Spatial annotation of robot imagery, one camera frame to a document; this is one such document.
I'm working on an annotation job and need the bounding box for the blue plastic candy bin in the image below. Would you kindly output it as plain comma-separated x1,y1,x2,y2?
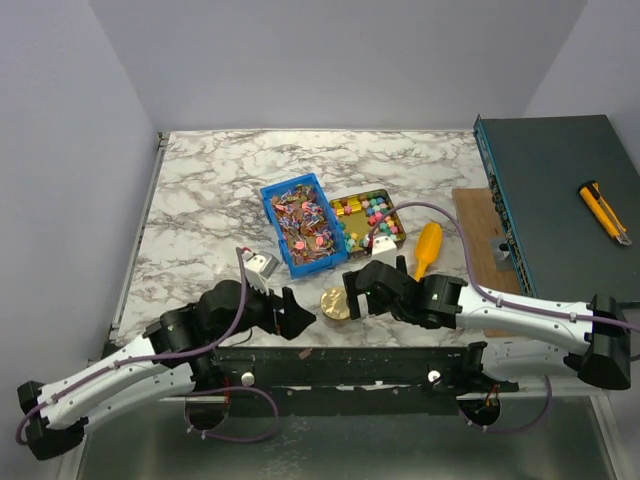
260,173,347,279

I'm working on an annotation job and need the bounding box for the yellow plastic scoop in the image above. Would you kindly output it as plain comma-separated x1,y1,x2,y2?
413,222,443,281

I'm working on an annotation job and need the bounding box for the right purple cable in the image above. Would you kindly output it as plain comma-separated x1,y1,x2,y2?
364,201,640,435

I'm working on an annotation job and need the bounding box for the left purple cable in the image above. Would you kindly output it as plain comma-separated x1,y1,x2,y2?
14,247,281,446

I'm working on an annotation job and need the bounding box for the clear plastic round container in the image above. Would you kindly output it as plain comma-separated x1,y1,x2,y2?
323,317,351,328

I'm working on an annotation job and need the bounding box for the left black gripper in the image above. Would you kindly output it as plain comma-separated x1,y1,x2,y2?
211,276,316,344

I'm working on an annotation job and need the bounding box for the yellow utility knife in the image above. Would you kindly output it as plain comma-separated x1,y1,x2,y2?
578,180,632,246

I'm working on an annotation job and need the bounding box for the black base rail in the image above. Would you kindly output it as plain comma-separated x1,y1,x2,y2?
195,342,518,417

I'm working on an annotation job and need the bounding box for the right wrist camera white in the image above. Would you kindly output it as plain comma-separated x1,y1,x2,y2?
371,235,397,267

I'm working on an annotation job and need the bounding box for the dark green box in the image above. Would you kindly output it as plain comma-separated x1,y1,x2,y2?
473,115,639,309

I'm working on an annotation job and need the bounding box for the purple cable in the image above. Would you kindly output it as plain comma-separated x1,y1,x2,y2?
364,201,640,435
14,247,281,446

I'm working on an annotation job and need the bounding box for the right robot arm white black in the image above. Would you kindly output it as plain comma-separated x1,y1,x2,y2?
343,260,632,392

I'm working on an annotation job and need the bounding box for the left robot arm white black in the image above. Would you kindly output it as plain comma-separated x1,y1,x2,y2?
15,280,316,460

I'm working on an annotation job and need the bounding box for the wooden board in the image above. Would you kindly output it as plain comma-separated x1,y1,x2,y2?
451,187,526,339

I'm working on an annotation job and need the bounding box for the metal tin of star candies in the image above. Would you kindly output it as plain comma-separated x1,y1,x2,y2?
330,189,406,261

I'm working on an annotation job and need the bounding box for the gold round lid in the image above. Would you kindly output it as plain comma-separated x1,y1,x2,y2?
320,287,350,319

